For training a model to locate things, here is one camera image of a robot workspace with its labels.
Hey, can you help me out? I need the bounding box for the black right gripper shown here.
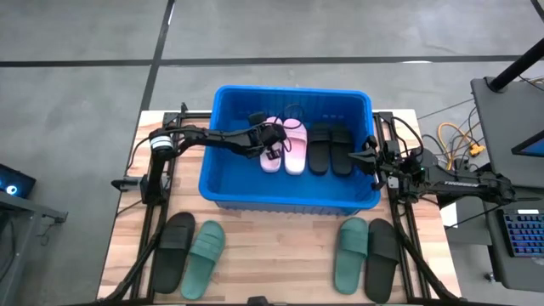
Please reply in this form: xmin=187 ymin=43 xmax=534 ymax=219
xmin=348 ymin=135 xmax=403 ymax=191

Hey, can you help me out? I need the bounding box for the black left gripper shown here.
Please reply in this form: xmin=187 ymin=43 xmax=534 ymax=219
xmin=246 ymin=122 xmax=288 ymax=161

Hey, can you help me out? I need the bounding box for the pink slide sandal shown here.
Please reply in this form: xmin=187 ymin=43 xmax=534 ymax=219
xmin=258 ymin=116 xmax=285 ymax=174
xmin=281 ymin=117 xmax=309 ymax=176

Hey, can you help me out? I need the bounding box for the black slide sandal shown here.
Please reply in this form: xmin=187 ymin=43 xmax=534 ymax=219
xmin=364 ymin=218 xmax=400 ymax=304
xmin=307 ymin=122 xmax=332 ymax=176
xmin=330 ymin=123 xmax=354 ymax=177
xmin=151 ymin=211 xmax=196 ymax=294

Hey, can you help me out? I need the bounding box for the blue plastic bin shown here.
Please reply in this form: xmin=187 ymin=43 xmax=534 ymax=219
xmin=197 ymin=85 xmax=381 ymax=218

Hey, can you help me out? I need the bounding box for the green slide sandal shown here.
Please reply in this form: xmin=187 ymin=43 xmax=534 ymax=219
xmin=333 ymin=217 xmax=369 ymax=296
xmin=180 ymin=219 xmax=226 ymax=301

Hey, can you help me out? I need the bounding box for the white paper sheet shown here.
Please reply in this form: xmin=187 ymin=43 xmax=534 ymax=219
xmin=439 ymin=202 xmax=459 ymax=229

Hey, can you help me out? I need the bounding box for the grey side table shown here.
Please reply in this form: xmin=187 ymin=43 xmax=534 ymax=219
xmin=470 ymin=76 xmax=544 ymax=188

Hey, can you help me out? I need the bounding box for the tablet with blue screen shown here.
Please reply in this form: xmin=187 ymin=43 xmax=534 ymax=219
xmin=512 ymin=131 xmax=544 ymax=158

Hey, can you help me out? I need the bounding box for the backlit keyboard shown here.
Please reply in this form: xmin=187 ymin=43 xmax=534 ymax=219
xmin=502 ymin=210 xmax=544 ymax=258

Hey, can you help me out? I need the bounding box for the black pole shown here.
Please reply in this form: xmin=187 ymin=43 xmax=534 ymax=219
xmin=488 ymin=37 xmax=544 ymax=93

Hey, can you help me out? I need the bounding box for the grey keyboard desk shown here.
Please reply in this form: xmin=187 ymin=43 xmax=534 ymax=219
xmin=484 ymin=186 xmax=544 ymax=294

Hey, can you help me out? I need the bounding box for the black device with blue light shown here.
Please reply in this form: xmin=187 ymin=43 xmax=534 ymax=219
xmin=0 ymin=163 xmax=37 ymax=200

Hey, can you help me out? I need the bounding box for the grey metal cart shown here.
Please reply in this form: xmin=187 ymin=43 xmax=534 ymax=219
xmin=0 ymin=195 xmax=69 ymax=306

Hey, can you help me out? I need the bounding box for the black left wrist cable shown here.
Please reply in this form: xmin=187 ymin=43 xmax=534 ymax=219
xmin=271 ymin=104 xmax=305 ymax=154

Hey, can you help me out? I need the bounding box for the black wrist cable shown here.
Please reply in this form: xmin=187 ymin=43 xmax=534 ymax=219
xmin=271 ymin=104 xmax=305 ymax=154
xmin=390 ymin=116 xmax=426 ymax=154

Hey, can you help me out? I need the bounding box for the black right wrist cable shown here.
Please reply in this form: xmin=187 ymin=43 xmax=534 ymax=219
xmin=390 ymin=116 xmax=426 ymax=154

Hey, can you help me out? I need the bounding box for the yellow cable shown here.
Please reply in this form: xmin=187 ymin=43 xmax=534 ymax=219
xmin=437 ymin=122 xmax=486 ymax=178

